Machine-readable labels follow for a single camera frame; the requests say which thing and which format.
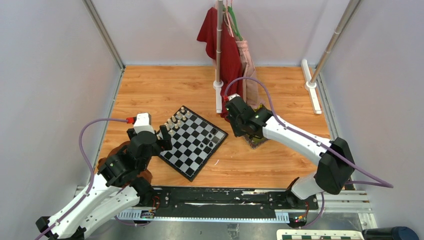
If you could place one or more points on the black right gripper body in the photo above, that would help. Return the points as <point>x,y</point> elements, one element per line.
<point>236,125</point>

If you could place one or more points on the brown crumpled cloth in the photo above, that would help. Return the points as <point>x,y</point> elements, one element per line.
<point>119,168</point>

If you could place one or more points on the white centre rack foot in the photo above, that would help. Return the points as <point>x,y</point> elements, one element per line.
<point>218,96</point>

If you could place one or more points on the green white chessboard box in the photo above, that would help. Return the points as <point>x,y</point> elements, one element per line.
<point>305,234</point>

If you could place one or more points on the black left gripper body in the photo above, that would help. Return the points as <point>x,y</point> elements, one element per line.
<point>158,148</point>

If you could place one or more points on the white rack foot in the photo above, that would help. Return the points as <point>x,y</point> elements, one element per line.
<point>310,87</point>
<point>218,96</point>

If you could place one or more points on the silver centre rack pole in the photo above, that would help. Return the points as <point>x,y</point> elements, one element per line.
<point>219,7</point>

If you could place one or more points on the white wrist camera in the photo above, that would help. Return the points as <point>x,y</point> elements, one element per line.
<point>235,95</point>
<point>143,123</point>

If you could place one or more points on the cream chess pieces row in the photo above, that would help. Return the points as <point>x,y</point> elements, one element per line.
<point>178,120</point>

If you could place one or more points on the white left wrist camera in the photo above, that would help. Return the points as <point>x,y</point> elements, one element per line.
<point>143,123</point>

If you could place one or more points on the dark blue cylinder object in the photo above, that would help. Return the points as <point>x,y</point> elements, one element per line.
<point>390,233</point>

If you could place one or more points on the white right rack foot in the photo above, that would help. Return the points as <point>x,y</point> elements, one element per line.
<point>310,87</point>

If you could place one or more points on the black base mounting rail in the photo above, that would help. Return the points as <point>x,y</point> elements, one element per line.
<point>221,203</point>

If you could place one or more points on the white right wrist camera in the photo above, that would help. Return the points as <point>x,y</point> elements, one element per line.
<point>235,95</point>

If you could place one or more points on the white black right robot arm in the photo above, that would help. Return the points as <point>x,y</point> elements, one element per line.
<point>333,158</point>

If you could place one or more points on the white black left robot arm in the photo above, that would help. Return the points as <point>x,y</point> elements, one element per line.
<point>92,207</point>

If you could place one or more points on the pink hanging garment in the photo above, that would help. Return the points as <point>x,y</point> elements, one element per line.
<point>250,90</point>

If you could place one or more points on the silver right rack pole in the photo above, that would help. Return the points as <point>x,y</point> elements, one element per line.
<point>344,20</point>

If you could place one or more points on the black white chessboard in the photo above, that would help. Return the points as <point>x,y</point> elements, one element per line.
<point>185,156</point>

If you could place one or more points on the silver rack pole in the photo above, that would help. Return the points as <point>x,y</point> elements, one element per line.
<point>219,7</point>
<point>344,20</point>

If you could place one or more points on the dark red hanging shirt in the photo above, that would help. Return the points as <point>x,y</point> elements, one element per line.
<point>230,62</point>

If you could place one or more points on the yellow metal tin tray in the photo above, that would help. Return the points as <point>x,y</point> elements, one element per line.
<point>256,140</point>

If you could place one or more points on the green clothes hanger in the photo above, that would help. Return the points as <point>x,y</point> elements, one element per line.
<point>233,22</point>

